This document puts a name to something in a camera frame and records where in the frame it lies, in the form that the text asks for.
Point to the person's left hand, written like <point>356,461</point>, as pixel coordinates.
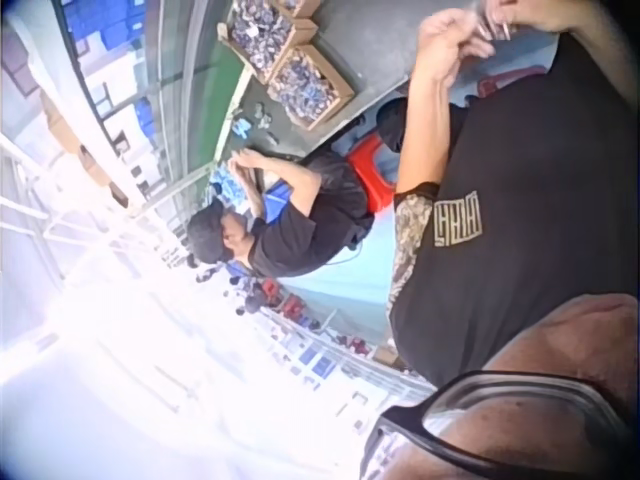
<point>440,45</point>

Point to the person's right hand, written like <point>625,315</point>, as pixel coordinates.
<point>515,12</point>

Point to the person's right fingers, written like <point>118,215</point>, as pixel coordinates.
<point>500,15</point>

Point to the person's left fingers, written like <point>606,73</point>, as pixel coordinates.
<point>467,47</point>

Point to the clear plastic packet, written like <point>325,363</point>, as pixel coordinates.
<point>481,21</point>

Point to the person's legs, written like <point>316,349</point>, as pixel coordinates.
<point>392,122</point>

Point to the large cardboard box of packets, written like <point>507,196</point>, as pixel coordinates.
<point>310,87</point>

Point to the small grey white packets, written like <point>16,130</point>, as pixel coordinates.
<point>261,114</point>

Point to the blue small packet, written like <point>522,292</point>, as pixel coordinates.
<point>242,127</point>

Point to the blue plastic bin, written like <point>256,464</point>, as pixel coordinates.
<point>280,200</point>

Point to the green conveyor belt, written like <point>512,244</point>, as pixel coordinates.
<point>220,100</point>

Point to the pile of blue packets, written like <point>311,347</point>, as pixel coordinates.
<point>227,182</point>

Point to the small brown carton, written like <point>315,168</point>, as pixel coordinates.
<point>387,356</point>

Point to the rack of blue crates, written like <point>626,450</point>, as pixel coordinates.
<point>105,45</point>

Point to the row of brown cartons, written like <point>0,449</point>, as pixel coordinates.
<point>80,145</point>

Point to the white metal rack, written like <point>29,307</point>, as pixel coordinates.
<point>60,215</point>

